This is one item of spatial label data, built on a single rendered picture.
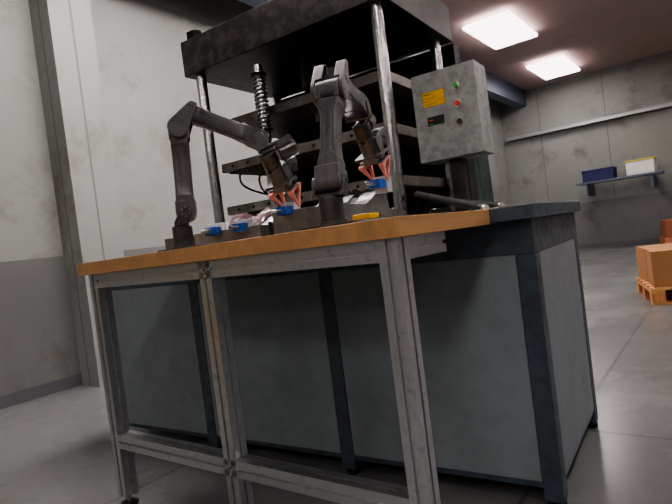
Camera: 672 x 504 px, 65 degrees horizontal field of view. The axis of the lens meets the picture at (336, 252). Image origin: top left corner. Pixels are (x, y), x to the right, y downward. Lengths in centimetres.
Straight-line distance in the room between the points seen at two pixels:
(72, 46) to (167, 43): 106
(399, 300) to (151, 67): 404
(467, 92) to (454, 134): 18
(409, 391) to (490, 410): 53
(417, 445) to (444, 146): 163
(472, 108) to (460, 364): 126
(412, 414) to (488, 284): 52
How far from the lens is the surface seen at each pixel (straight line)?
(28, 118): 419
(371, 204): 191
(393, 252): 102
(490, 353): 152
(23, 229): 401
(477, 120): 243
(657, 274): 452
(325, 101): 143
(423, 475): 112
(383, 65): 252
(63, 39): 421
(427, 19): 300
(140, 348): 247
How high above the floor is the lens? 77
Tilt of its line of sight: 1 degrees down
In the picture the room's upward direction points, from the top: 7 degrees counter-clockwise
